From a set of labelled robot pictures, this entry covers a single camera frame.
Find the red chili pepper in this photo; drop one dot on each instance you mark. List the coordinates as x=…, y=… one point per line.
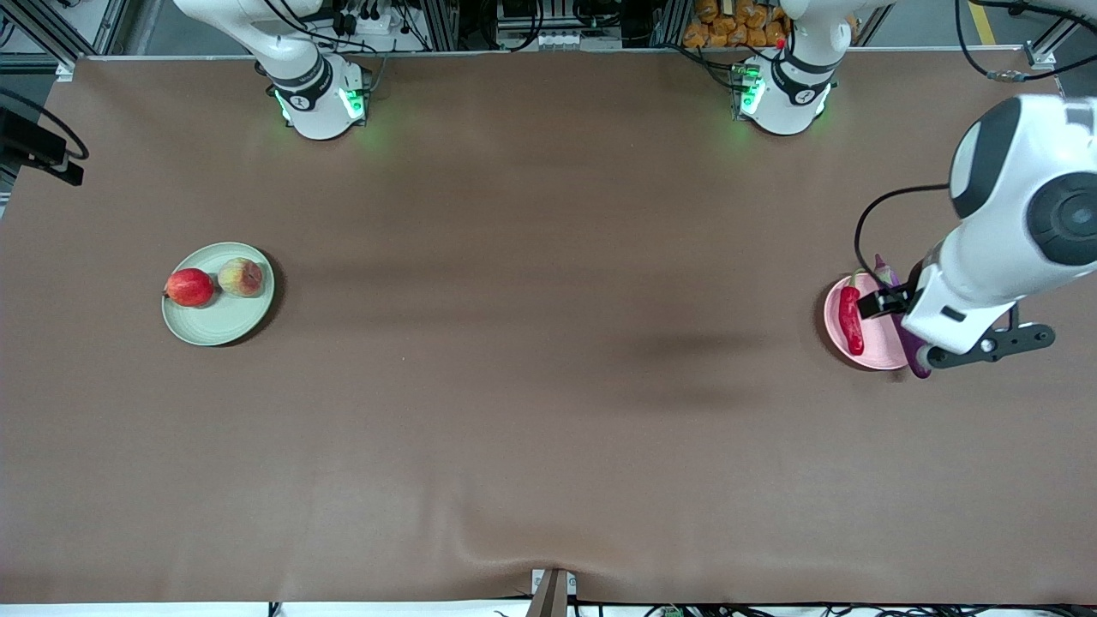
x=853, y=321

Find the brown table cloth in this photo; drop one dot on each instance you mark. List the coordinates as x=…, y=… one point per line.
x=548, y=497

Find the red pomegranate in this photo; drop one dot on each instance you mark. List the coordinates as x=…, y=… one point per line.
x=190, y=288

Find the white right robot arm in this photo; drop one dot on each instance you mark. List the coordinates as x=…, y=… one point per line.
x=313, y=111

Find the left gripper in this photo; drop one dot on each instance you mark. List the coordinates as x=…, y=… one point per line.
x=896, y=300

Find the long purple eggplant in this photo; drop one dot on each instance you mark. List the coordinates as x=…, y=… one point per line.
x=883, y=274

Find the white power strip with plugs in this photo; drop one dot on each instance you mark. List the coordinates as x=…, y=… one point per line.
x=377, y=24

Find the pink round plate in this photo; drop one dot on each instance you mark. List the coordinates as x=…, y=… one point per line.
x=878, y=343

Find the light green round plate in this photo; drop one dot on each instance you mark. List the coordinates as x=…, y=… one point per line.
x=223, y=326

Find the metal table edge bracket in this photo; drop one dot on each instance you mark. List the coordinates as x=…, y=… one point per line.
x=553, y=596

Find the yellow-pink peach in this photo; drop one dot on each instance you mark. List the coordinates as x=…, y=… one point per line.
x=241, y=278

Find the small white power strip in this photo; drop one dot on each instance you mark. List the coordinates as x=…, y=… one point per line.
x=561, y=39

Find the orange snack bag pile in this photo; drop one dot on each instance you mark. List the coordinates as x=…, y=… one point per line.
x=737, y=26

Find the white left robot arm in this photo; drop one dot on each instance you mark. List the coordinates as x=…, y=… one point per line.
x=1028, y=206

